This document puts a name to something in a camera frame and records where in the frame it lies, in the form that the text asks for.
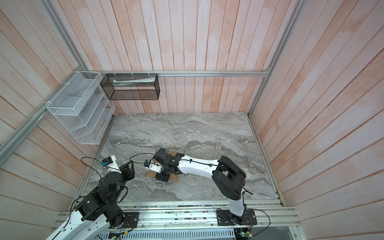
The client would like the brown cardboard box sheet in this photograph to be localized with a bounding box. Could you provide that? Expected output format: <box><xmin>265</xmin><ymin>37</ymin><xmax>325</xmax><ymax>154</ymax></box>
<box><xmin>145</xmin><ymin>150</ymin><xmax>180</xmax><ymax>182</ymax></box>

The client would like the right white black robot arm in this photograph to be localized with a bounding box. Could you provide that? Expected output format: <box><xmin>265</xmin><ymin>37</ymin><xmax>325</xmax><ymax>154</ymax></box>
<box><xmin>145</xmin><ymin>149</ymin><xmax>247</xmax><ymax>217</ymax></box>

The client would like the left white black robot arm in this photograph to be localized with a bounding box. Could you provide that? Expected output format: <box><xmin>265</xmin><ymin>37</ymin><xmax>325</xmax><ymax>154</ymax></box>
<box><xmin>47</xmin><ymin>156</ymin><xmax>139</xmax><ymax>240</ymax></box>

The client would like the paper sheet in basket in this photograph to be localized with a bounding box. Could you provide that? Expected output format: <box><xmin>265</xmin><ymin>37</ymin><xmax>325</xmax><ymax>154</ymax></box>
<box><xmin>113</xmin><ymin>77</ymin><xmax>156</xmax><ymax>87</ymax></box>

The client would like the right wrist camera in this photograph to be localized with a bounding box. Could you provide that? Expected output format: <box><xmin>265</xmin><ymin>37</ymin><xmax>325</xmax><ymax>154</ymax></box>
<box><xmin>144</xmin><ymin>160</ymin><xmax>162</xmax><ymax>173</ymax></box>

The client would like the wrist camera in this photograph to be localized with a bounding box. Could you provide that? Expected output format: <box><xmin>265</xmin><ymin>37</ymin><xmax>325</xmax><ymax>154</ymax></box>
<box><xmin>102</xmin><ymin>155</ymin><xmax>122</xmax><ymax>174</ymax></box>
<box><xmin>144</xmin><ymin>160</ymin><xmax>162</xmax><ymax>173</ymax></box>

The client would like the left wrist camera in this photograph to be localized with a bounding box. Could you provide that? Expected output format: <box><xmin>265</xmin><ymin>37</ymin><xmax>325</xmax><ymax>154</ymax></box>
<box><xmin>102</xmin><ymin>155</ymin><xmax>122</xmax><ymax>174</ymax></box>

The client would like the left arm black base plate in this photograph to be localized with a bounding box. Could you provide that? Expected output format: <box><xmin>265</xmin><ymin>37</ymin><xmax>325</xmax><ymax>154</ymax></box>
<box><xmin>113</xmin><ymin>212</ymin><xmax>140</xmax><ymax>229</ymax></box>

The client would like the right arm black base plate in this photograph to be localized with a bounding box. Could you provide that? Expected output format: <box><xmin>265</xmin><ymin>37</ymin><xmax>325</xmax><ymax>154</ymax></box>
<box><xmin>216</xmin><ymin>209</ymin><xmax>257</xmax><ymax>226</ymax></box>

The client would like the white wire mesh shelf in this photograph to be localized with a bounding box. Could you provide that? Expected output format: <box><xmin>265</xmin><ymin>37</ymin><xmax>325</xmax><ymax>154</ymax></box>
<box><xmin>47</xmin><ymin>71</ymin><xmax>116</xmax><ymax>145</ymax></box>

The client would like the black wire mesh basket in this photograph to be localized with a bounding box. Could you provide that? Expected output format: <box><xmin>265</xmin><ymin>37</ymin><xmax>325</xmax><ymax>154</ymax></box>
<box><xmin>101</xmin><ymin>74</ymin><xmax>161</xmax><ymax>101</ymax></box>

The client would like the aluminium frame rail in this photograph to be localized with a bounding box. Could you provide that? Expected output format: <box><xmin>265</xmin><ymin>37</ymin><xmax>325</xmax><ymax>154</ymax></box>
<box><xmin>99</xmin><ymin>70</ymin><xmax>270</xmax><ymax>77</ymax></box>

